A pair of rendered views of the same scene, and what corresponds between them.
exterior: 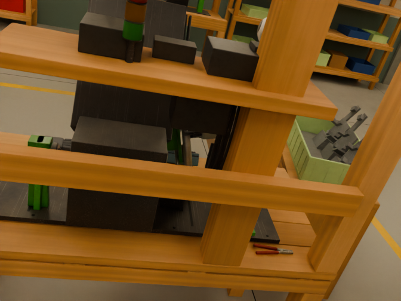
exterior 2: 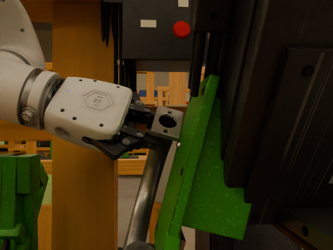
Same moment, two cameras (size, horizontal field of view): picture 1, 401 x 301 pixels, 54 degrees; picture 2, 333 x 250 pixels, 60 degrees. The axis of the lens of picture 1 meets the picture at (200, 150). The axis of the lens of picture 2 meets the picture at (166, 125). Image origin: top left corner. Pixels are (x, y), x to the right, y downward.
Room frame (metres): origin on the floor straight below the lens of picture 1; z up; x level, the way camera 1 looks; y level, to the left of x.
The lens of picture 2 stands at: (1.72, 0.14, 1.22)
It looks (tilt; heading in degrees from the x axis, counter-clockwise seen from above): 1 degrees up; 190
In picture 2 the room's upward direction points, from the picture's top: straight up
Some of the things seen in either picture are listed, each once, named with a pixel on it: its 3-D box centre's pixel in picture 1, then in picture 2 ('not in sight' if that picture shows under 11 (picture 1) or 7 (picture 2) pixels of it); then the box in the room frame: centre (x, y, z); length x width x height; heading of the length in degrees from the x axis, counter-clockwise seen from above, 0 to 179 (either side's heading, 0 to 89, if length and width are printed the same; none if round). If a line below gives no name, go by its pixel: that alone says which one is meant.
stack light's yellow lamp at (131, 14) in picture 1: (135, 11); not in sight; (0.97, 0.24, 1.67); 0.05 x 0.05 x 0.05
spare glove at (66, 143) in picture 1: (56, 144); not in sight; (1.47, 0.63, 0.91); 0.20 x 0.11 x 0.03; 107
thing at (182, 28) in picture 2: (200, 101); (164, 31); (1.12, 0.04, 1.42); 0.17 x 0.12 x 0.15; 104
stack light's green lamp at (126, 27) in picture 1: (132, 30); not in sight; (0.97, 0.24, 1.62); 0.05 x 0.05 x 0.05
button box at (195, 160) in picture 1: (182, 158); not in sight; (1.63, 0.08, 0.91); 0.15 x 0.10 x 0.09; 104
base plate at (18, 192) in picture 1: (141, 194); not in sight; (1.29, 0.19, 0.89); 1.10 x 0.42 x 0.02; 104
